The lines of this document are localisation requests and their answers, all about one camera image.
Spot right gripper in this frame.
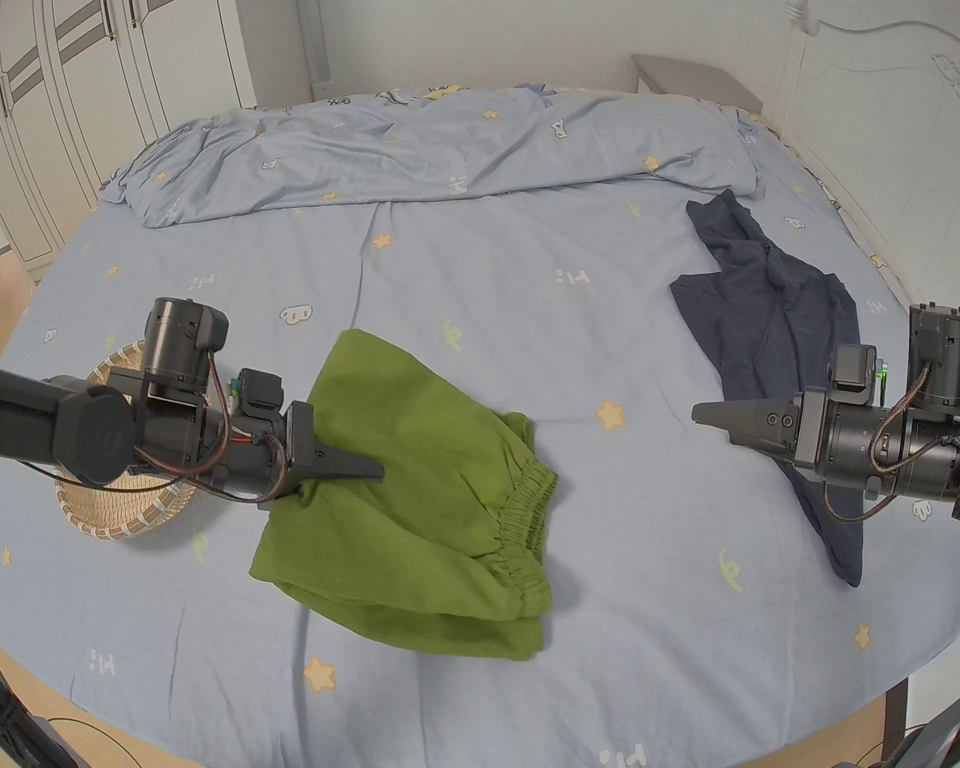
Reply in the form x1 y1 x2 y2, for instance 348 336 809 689
690 387 939 502

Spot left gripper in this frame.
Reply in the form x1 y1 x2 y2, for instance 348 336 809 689
216 399 321 505

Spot green shorts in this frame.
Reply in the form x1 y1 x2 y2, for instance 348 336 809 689
249 328 560 663

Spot dark blue garment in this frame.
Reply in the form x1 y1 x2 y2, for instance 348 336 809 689
669 187 864 588

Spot round woven basket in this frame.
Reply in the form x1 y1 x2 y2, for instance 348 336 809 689
54 339 200 543

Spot bed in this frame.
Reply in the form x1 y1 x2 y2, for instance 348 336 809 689
0 22 960 768

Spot grey bedside table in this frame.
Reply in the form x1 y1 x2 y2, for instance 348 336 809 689
631 52 765 112

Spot pale blue quilt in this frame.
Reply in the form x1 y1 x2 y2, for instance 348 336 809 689
99 81 765 228

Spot white wardrobe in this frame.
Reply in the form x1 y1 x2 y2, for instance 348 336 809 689
0 0 256 285

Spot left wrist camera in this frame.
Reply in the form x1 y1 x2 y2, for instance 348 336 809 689
234 367 285 421

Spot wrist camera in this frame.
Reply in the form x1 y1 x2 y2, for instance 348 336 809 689
828 343 880 406
234 367 285 421

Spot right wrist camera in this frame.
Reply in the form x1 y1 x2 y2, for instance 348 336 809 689
828 343 880 406

